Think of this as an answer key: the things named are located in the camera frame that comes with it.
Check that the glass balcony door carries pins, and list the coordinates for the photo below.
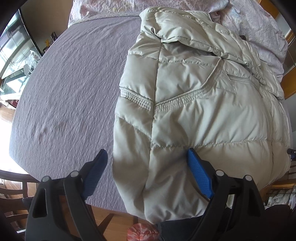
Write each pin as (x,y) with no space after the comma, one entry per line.
(19,56)

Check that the red patterned box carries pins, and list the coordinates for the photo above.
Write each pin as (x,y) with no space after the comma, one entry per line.
(142,232)

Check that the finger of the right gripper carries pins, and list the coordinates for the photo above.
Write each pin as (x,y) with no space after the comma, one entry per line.
(292,152)

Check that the dark wooden chair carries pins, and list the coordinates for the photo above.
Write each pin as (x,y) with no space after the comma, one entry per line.
(13,201)

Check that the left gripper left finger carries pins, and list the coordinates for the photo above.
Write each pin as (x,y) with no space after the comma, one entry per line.
(46,221)

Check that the lilac bed sheet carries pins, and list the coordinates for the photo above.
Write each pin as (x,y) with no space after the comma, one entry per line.
(65,114)

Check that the beige puffer jacket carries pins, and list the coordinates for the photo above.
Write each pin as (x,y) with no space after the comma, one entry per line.
(190,82)

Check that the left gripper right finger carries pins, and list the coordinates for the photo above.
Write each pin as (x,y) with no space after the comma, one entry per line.
(235,208)

